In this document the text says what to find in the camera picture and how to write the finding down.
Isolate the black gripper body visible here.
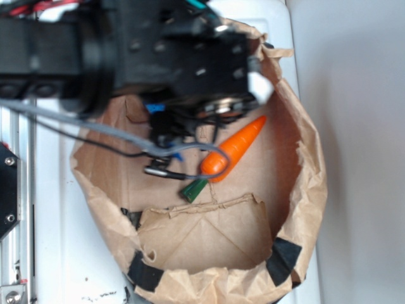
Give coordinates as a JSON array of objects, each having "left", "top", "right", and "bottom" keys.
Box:
[{"left": 110, "top": 1, "right": 274, "bottom": 121}]

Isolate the blue sponge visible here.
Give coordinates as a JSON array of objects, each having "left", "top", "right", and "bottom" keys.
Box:
[{"left": 144, "top": 103, "right": 184, "bottom": 162}]

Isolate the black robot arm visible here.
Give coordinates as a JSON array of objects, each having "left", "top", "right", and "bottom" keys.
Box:
[{"left": 1, "top": 1, "right": 273, "bottom": 119}]

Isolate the orange toy carrot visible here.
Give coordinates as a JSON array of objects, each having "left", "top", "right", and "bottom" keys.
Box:
[{"left": 181, "top": 115, "right": 268, "bottom": 203}]

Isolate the brown paper bag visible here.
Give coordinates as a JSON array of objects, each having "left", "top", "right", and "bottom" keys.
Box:
[{"left": 70, "top": 22, "right": 328, "bottom": 303}]

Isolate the white plastic bin lid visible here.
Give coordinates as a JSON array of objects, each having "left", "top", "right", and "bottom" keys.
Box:
[{"left": 34, "top": 1, "right": 321, "bottom": 303}]

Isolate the thin black cable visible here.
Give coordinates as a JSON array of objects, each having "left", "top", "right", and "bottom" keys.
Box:
[{"left": 18, "top": 110, "right": 228, "bottom": 181}]

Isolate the grey cable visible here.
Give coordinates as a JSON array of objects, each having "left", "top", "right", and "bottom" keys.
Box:
[{"left": 0, "top": 98, "right": 229, "bottom": 178}]

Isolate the black mounting bracket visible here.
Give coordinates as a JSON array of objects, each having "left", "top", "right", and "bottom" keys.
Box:
[{"left": 0, "top": 142, "right": 21, "bottom": 241}]

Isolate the aluminium frame rail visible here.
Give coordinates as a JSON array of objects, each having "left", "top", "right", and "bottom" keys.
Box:
[{"left": 1, "top": 107, "right": 37, "bottom": 303}]

